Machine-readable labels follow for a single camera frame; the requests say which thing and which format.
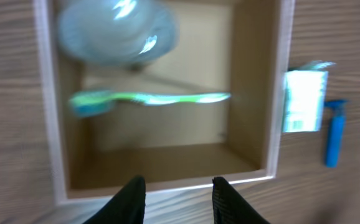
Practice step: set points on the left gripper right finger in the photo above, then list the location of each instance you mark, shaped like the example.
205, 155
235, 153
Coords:
230, 207

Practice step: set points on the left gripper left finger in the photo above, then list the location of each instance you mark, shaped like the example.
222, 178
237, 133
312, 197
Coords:
126, 207

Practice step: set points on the green toothbrush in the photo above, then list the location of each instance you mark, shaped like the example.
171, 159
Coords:
91, 103

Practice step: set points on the blue disposable razor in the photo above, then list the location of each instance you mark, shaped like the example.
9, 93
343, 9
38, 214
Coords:
335, 131

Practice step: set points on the green soap packet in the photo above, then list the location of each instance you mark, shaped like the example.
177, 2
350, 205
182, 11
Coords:
305, 89

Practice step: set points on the clear soap pump bottle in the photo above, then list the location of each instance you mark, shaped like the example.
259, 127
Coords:
116, 32

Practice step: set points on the white cardboard box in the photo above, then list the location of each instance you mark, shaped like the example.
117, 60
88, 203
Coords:
236, 47

